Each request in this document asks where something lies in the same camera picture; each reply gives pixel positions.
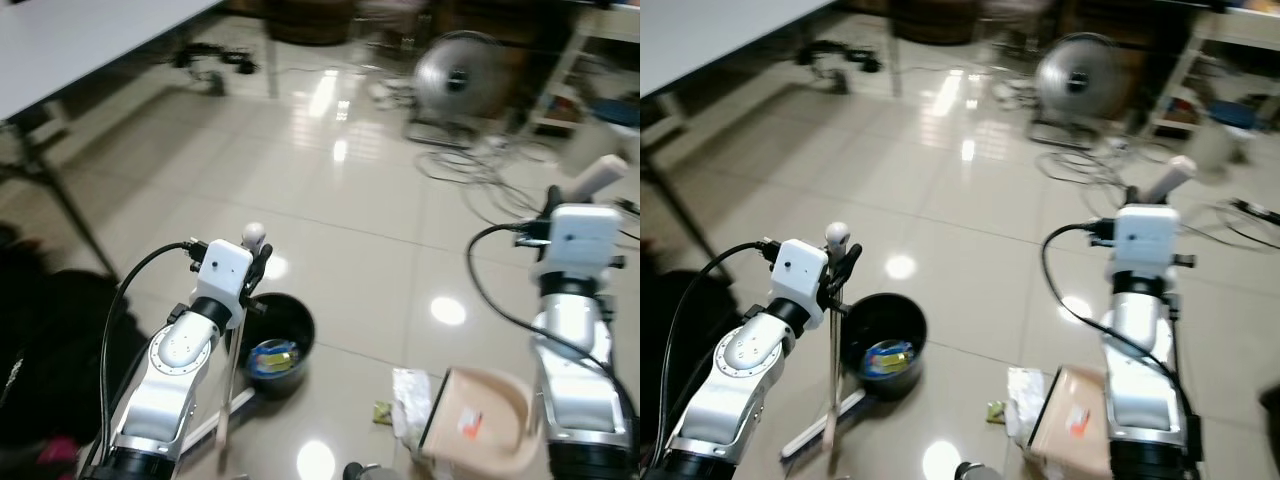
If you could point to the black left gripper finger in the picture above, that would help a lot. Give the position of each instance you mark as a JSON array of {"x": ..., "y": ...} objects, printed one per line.
[
  {"x": 248, "y": 272},
  {"x": 852, "y": 268},
  {"x": 830, "y": 276},
  {"x": 264, "y": 266}
]

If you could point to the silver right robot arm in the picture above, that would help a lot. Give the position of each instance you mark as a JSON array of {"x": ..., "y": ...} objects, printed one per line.
[
  {"x": 1140, "y": 380},
  {"x": 580, "y": 370}
]

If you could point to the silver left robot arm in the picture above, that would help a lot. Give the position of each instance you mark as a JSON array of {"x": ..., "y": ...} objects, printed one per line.
[
  {"x": 170, "y": 370},
  {"x": 735, "y": 375}
]

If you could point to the round metal floor fan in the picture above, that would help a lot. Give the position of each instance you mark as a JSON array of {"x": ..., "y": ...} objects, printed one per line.
[
  {"x": 470, "y": 75},
  {"x": 1085, "y": 78}
]

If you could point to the black device on floor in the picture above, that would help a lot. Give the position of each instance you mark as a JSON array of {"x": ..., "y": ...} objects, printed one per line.
[
  {"x": 215, "y": 62},
  {"x": 835, "y": 55}
]

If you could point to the blue yellow snack packet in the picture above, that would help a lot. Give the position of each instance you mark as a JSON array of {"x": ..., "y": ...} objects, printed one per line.
[
  {"x": 274, "y": 358},
  {"x": 888, "y": 358}
]

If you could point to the black round waste bin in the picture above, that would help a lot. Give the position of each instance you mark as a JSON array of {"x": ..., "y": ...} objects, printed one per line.
[
  {"x": 292, "y": 385},
  {"x": 905, "y": 320}
]

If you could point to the blue lidded white bucket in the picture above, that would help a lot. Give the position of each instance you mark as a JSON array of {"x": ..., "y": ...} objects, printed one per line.
[
  {"x": 612, "y": 120},
  {"x": 1228, "y": 125}
]

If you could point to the black table leg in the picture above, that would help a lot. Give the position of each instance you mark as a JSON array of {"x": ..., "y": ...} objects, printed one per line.
[
  {"x": 70, "y": 205},
  {"x": 680, "y": 205}
]

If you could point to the black bag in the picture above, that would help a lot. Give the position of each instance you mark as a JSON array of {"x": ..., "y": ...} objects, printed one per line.
[
  {"x": 60, "y": 340},
  {"x": 690, "y": 320}
]

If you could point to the white storage shelf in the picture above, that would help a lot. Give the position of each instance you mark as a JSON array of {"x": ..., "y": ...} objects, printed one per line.
[
  {"x": 585, "y": 40},
  {"x": 1200, "y": 60}
]

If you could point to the small green wrapper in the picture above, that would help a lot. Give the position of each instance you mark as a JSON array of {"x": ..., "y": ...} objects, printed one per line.
[
  {"x": 382, "y": 410},
  {"x": 995, "y": 411}
]

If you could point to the crumpled white wrapper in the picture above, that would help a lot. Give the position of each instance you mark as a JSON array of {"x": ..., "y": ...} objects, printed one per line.
[
  {"x": 1026, "y": 400},
  {"x": 412, "y": 400}
]

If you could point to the grey round robot part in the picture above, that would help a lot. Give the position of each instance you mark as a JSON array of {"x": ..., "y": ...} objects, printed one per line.
[
  {"x": 975, "y": 472},
  {"x": 362, "y": 472}
]

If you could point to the white folding table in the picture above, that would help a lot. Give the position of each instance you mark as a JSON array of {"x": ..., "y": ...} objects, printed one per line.
[
  {"x": 720, "y": 30},
  {"x": 80, "y": 40}
]

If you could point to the pink cloth item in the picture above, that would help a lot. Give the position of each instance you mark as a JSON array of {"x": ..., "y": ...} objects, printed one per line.
[{"x": 58, "y": 452}]

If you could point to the brown round basket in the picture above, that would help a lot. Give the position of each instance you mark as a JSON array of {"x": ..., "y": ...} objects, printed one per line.
[
  {"x": 310, "y": 20},
  {"x": 935, "y": 20}
]

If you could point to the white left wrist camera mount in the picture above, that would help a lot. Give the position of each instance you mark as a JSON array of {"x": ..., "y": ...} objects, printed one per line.
[
  {"x": 800, "y": 272},
  {"x": 222, "y": 270}
]

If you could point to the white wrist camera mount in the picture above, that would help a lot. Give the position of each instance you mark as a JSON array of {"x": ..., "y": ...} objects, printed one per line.
[
  {"x": 222, "y": 270},
  {"x": 1146, "y": 242},
  {"x": 800, "y": 272},
  {"x": 582, "y": 240}
]

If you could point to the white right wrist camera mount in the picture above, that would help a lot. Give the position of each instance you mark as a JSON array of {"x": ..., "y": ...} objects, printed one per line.
[
  {"x": 582, "y": 240},
  {"x": 1146, "y": 242}
]

